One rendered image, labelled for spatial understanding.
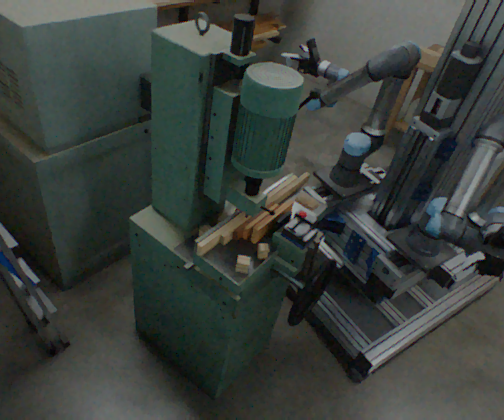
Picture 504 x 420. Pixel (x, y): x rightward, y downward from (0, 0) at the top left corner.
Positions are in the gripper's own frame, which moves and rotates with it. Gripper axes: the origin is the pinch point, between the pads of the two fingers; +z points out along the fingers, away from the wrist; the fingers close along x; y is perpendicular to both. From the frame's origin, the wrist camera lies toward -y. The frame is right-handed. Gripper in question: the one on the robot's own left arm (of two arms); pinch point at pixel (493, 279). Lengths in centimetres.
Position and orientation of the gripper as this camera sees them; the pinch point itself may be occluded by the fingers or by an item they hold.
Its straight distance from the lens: 127.8
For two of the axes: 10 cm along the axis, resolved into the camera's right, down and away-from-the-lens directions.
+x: -8.7, -3.3, 3.7
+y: -0.3, 7.8, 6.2
